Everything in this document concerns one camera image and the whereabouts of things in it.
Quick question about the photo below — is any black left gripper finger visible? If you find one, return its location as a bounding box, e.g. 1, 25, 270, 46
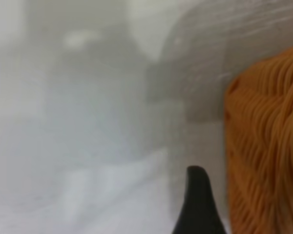
170, 165, 227, 234

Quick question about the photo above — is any orange woven wicker basket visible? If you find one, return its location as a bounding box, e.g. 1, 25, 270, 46
223, 43, 293, 234

